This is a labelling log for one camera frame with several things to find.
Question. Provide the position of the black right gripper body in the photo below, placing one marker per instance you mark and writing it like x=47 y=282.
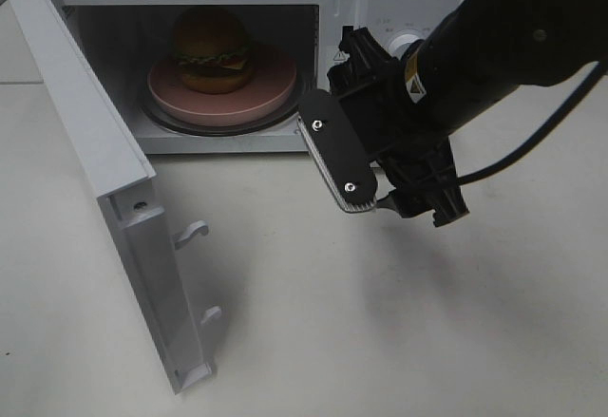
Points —
x=411 y=151

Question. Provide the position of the pink round plate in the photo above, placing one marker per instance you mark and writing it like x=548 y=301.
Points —
x=272 y=84

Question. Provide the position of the burger with lettuce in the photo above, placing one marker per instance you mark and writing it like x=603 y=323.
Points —
x=212 y=50

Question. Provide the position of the white microwave door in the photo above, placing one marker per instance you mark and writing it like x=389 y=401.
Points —
x=122 y=181

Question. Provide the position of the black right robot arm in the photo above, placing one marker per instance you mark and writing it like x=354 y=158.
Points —
x=450 y=86

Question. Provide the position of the upper white power knob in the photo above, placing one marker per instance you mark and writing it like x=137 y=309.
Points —
x=400 y=42

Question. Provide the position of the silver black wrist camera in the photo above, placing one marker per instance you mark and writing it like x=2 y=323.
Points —
x=345 y=135

